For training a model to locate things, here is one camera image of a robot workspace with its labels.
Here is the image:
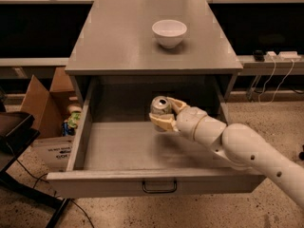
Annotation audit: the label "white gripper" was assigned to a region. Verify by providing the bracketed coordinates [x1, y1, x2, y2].
[149, 97, 208, 141]

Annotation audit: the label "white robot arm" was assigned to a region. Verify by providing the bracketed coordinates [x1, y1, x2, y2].
[149, 96, 304, 207]

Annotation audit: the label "open grey top drawer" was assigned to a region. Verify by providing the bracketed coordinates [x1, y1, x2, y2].
[47, 77, 265, 198]

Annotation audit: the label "white ceramic bowl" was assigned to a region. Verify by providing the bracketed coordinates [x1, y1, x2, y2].
[152, 20, 187, 48]

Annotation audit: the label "grey cabinet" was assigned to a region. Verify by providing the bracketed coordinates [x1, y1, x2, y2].
[66, 0, 242, 99]

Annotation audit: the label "black adapter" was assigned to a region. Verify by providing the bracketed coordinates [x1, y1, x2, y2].
[253, 50, 265, 62]

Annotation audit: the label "colourful items in box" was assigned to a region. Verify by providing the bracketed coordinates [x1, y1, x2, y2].
[62, 104, 82, 136]

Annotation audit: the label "open cardboard box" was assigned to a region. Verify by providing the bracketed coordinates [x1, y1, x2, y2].
[21, 66, 78, 171]

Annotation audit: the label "black office chair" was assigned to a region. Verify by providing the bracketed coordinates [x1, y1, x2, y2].
[0, 89, 69, 228]

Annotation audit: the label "black drawer handle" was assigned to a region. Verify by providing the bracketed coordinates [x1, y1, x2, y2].
[142, 180, 178, 194]

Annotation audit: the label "white cable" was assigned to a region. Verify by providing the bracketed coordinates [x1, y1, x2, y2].
[257, 58, 297, 105]

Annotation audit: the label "black floor cable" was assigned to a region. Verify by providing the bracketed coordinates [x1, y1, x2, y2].
[15, 159, 96, 228]

